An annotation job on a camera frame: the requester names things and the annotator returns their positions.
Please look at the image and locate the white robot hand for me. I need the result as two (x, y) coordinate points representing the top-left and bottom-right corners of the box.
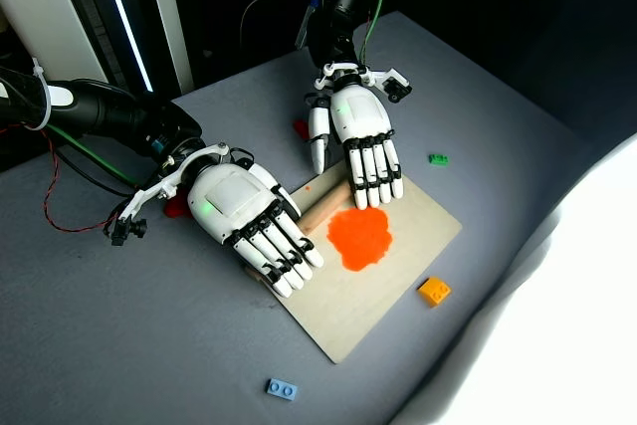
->
(305, 84), (405, 211)
(185, 160), (325, 299)

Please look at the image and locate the wooden rolling pin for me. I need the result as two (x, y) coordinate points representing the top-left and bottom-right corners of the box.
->
(243, 183), (354, 285)

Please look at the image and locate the red star-shaped toy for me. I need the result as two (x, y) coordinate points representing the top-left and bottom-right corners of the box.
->
(163, 193), (193, 220)

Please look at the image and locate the flat orange play dough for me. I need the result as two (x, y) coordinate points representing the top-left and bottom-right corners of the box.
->
(326, 205), (394, 273)

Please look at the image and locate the grey table cloth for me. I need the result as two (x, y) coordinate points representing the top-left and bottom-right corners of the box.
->
(0, 9), (606, 425)

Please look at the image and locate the light wooden board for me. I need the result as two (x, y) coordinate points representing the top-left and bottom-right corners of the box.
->
(242, 159), (463, 365)

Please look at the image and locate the orange toy brick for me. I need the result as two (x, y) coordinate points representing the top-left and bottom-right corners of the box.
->
(416, 276), (453, 308)

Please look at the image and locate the light blue toy brick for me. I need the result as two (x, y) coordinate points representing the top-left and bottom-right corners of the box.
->
(264, 377), (300, 402)

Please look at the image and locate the white robot body column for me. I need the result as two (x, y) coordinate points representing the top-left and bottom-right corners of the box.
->
(0, 0), (195, 98)

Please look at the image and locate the white fabric backdrop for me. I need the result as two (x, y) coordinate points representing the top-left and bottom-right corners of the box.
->
(387, 130), (637, 425)

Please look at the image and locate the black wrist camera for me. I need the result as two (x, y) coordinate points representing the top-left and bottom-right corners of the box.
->
(385, 75), (414, 104)
(108, 215), (149, 247)

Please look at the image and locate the grey cable connector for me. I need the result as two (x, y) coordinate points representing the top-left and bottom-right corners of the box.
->
(295, 0), (319, 51)

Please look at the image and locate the red black twisted cable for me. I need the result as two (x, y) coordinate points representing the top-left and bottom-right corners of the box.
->
(42, 130), (123, 235)

